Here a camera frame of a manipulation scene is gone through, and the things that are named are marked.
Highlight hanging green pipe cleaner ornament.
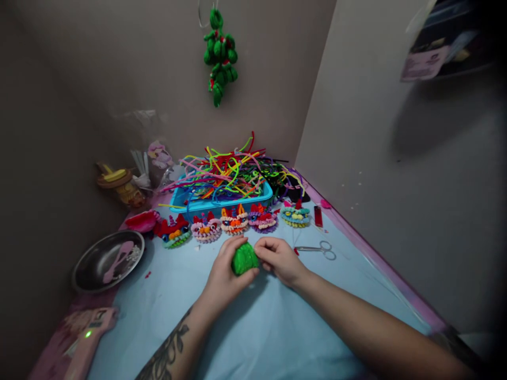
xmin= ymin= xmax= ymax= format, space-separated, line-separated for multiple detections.
xmin=203 ymin=7 xmax=239 ymax=108

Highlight pink pipe cleaner head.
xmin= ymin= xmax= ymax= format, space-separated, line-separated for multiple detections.
xmin=190 ymin=212 xmax=222 ymax=244

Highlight person's right thumb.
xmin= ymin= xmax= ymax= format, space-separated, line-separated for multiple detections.
xmin=253 ymin=246 xmax=276 ymax=272

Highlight amber cup with yellow lid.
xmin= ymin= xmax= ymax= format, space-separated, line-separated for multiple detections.
xmin=96 ymin=162 xmax=146 ymax=210

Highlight clear bag with cartoon print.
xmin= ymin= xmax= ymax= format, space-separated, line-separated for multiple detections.
xmin=146 ymin=139 xmax=177 ymax=191

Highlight small silver scissors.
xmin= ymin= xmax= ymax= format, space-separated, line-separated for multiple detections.
xmin=294 ymin=240 xmax=337 ymax=261

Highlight person's right fingers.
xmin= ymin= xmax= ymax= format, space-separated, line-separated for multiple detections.
xmin=255 ymin=237 xmax=286 ymax=254

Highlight hanging packets on wall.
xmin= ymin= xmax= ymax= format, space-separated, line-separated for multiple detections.
xmin=400 ymin=0 xmax=496 ymax=83

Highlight person's left thumb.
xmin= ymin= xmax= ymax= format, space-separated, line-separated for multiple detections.
xmin=233 ymin=268 xmax=260 ymax=288

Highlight green pipe cleaner ball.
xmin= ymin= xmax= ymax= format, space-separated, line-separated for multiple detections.
xmin=231 ymin=242 xmax=261 ymax=277

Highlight red fabric pouch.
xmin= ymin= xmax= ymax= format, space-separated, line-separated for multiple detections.
xmin=125 ymin=210 xmax=162 ymax=233

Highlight pink glue gun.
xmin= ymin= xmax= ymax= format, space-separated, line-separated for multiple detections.
xmin=61 ymin=307 xmax=119 ymax=380

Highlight pile of colourful pipe cleaners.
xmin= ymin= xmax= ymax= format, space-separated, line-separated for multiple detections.
xmin=158 ymin=131 xmax=308 ymax=211

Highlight person's left fingers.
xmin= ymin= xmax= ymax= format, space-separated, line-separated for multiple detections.
xmin=218 ymin=234 xmax=249 ymax=265

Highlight light blue table cloth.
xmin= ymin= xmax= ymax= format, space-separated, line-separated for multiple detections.
xmin=88 ymin=197 xmax=433 ymax=380

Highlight orange white pipe cleaner head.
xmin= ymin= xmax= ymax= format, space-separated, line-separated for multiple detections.
xmin=220 ymin=204 xmax=250 ymax=236

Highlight teal yellow pipe cleaner head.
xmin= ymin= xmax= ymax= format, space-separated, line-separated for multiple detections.
xmin=280 ymin=199 xmax=311 ymax=229

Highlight pink plastic spoon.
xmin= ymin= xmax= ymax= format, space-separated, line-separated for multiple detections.
xmin=102 ymin=240 xmax=135 ymax=284

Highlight metal bowl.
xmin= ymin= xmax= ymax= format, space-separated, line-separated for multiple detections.
xmin=71 ymin=230 xmax=146 ymax=295

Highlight blue plastic basket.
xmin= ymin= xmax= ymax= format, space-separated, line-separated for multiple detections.
xmin=169 ymin=176 xmax=274 ymax=223

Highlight person's left hand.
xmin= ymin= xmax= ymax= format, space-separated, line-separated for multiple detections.
xmin=202 ymin=234 xmax=260 ymax=306

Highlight purple pipe cleaner head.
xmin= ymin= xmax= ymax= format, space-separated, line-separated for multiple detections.
xmin=248 ymin=203 xmax=278 ymax=234

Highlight red blue pipe cleaner head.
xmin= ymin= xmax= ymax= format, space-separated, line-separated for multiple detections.
xmin=156 ymin=213 xmax=193 ymax=250

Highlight person's right hand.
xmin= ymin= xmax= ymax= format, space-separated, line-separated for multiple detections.
xmin=253 ymin=237 xmax=311 ymax=289

